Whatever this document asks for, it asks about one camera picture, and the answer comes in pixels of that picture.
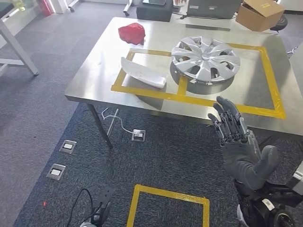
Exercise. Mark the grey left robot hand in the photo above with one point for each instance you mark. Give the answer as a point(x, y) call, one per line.
point(106, 213)

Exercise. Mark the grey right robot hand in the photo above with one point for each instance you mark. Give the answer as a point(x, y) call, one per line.
point(241, 156)

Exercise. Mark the white plastic part orange writing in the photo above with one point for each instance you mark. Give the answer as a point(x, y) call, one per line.
point(142, 73)

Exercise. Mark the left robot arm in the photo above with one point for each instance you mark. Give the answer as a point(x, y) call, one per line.
point(86, 224)

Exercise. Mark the yellow floor tape square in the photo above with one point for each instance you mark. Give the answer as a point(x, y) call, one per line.
point(206, 213)

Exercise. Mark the silver floor outlet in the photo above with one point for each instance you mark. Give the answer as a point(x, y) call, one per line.
point(56, 172)
point(68, 146)
point(138, 135)

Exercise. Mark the silver wheel hubcap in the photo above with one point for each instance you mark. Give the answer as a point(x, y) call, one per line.
point(205, 58)

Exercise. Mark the white table panel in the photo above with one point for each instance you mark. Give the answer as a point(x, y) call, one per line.
point(297, 65)

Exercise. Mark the grey flat bar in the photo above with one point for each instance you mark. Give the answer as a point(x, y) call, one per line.
point(208, 27)

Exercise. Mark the black office chair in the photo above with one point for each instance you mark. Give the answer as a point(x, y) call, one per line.
point(280, 23)

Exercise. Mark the open brown cardboard box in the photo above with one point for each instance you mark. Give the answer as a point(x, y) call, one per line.
point(260, 15)

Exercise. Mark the grey laptop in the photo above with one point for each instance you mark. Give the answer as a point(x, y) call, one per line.
point(213, 9)

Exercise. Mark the white office table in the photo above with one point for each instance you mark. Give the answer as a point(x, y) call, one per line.
point(180, 20)

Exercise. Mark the person's hand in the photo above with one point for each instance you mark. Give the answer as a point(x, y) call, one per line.
point(180, 2)

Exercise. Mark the red cloth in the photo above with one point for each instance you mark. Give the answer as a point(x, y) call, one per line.
point(131, 33)

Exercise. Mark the black hard case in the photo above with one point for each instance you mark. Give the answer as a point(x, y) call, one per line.
point(153, 12)

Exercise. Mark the green top white desk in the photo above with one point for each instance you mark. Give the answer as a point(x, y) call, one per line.
point(17, 47)

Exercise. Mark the white rolling stand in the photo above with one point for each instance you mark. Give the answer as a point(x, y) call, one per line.
point(61, 4)

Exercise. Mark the yellow tape rectangle frame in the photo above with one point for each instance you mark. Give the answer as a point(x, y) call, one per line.
point(201, 101)

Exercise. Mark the steel frame table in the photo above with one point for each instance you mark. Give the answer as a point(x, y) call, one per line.
point(94, 72)

